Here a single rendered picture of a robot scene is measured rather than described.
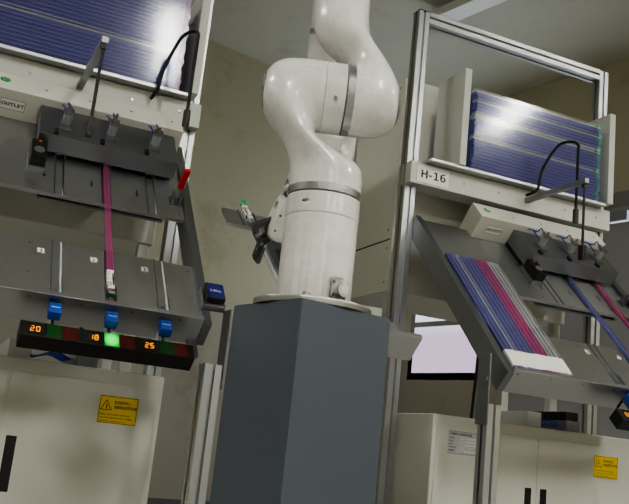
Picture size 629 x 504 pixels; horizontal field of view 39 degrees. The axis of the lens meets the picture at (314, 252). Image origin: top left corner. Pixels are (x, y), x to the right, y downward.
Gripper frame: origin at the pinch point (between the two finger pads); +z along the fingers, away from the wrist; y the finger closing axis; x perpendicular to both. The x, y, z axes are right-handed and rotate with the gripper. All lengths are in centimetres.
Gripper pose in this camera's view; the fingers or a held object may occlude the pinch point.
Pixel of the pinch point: (275, 261)
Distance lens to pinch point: 195.3
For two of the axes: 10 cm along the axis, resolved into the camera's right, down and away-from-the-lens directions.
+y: 8.6, 2.0, 4.6
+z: -3.5, 9.0, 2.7
